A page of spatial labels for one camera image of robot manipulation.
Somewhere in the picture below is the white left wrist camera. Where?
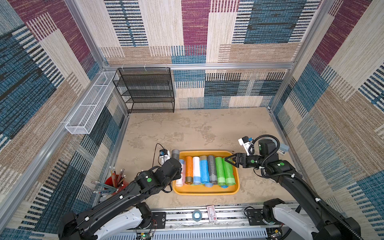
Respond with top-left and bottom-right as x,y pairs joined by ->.
158,149 -> 171,166

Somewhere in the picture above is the orange trash bag roll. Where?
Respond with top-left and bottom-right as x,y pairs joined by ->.
185,156 -> 194,185

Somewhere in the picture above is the white wire mesh basket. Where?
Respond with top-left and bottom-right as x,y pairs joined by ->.
65,72 -> 116,135

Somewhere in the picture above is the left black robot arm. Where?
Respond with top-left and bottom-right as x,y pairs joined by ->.
58,158 -> 182,240

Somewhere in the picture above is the white red label card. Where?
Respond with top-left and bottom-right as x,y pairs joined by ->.
207,205 -> 218,222

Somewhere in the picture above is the tape roll on rail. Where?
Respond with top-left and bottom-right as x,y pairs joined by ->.
192,210 -> 203,222

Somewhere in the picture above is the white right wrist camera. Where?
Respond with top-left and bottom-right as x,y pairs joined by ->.
238,136 -> 253,156

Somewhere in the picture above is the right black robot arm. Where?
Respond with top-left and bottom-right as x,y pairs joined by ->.
224,135 -> 362,240

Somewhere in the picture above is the black mesh shelf rack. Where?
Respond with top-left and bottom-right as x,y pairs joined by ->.
113,67 -> 175,114

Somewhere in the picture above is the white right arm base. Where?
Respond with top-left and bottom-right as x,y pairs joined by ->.
245,197 -> 320,240

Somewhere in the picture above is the white blue trash bag roll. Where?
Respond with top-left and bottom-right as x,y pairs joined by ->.
175,159 -> 185,187

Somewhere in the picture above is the yellow plastic storage tray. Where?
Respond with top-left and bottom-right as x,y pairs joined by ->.
172,150 -> 240,196

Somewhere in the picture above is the grey trash bag roll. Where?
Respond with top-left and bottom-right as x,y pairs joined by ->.
171,149 -> 180,161
208,155 -> 218,185

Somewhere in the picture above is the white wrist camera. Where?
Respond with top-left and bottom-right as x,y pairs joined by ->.
238,136 -> 253,156
158,149 -> 171,166

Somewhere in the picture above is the green trash bag roll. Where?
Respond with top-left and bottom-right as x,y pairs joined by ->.
223,159 -> 236,186

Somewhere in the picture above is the white blue-end trash bag roll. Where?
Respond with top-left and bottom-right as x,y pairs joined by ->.
193,157 -> 201,186

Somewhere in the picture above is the light blue stapler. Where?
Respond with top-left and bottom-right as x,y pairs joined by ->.
278,143 -> 290,155

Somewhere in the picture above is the red pen cup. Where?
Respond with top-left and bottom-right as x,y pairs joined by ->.
91,167 -> 129,196

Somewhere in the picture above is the light blue trash bag roll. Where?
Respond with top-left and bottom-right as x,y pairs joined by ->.
200,156 -> 210,185

